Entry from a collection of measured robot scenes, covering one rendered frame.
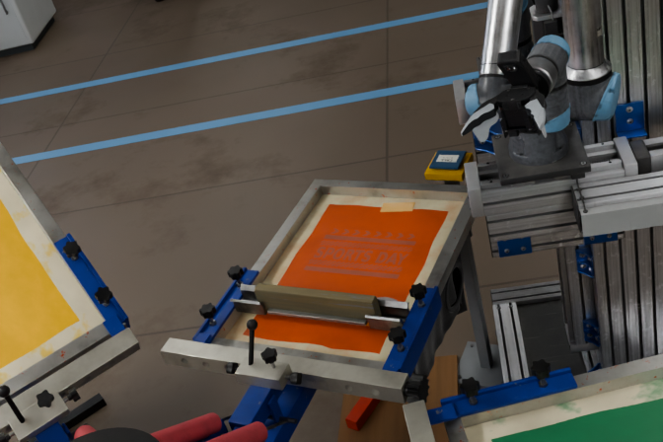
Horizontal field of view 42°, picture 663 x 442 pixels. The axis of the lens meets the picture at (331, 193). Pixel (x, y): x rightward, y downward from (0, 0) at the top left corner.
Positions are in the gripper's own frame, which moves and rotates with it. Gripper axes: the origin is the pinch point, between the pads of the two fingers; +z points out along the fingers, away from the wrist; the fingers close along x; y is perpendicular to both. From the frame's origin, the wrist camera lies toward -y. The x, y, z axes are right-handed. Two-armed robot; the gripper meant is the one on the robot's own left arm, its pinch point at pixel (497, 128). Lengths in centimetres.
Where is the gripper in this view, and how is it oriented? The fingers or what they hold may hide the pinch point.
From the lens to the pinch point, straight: 158.2
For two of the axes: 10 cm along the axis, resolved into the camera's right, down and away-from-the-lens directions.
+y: 3.5, 8.1, 4.7
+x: -8.2, 0.3, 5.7
